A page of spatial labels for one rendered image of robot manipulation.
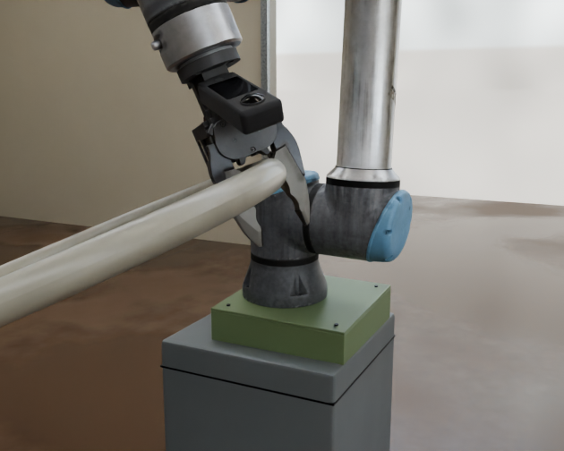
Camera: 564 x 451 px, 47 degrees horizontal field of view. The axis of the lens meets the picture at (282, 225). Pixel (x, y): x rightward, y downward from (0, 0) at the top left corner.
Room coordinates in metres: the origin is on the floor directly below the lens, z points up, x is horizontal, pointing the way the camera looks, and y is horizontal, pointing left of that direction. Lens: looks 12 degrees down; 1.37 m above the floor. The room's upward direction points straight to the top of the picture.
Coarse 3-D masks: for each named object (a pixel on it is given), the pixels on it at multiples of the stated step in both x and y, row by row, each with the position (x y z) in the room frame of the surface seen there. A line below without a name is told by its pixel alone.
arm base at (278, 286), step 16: (256, 256) 1.34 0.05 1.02; (256, 272) 1.34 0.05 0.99; (272, 272) 1.32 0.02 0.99; (288, 272) 1.31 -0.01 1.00; (304, 272) 1.33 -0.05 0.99; (320, 272) 1.37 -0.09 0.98; (256, 288) 1.33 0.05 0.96; (272, 288) 1.31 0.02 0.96; (288, 288) 1.30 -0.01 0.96; (304, 288) 1.32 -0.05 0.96; (320, 288) 1.34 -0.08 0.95; (272, 304) 1.30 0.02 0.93; (288, 304) 1.30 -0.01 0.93; (304, 304) 1.31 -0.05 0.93
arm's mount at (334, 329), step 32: (352, 288) 1.42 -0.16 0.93; (384, 288) 1.42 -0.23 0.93; (224, 320) 1.29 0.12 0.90; (256, 320) 1.26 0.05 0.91; (288, 320) 1.23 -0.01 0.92; (320, 320) 1.23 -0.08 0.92; (352, 320) 1.23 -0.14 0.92; (384, 320) 1.40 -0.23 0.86; (288, 352) 1.22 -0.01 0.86; (320, 352) 1.19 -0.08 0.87; (352, 352) 1.21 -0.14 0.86
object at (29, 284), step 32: (192, 192) 0.81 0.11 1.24; (224, 192) 0.49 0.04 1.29; (256, 192) 0.52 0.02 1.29; (128, 224) 0.44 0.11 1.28; (160, 224) 0.44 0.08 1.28; (192, 224) 0.46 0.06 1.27; (32, 256) 0.82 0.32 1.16; (64, 256) 0.41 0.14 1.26; (96, 256) 0.41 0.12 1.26; (128, 256) 0.42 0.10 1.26; (0, 288) 0.39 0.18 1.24; (32, 288) 0.39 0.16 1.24; (64, 288) 0.40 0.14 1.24; (0, 320) 0.39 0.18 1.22
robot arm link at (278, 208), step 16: (256, 208) 1.34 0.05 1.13; (272, 208) 1.31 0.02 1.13; (288, 208) 1.30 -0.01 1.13; (272, 224) 1.31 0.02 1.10; (288, 224) 1.30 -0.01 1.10; (272, 240) 1.32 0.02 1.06; (288, 240) 1.31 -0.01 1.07; (304, 240) 1.29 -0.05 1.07; (272, 256) 1.32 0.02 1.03; (288, 256) 1.31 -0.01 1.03; (304, 256) 1.33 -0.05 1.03
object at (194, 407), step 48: (192, 336) 1.32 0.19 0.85; (384, 336) 1.41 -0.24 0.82; (192, 384) 1.27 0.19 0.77; (240, 384) 1.21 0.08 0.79; (288, 384) 1.17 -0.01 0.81; (336, 384) 1.14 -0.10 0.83; (384, 384) 1.42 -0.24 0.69; (192, 432) 1.27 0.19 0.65; (240, 432) 1.22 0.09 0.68; (288, 432) 1.17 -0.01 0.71; (336, 432) 1.14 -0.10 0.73; (384, 432) 1.43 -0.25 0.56
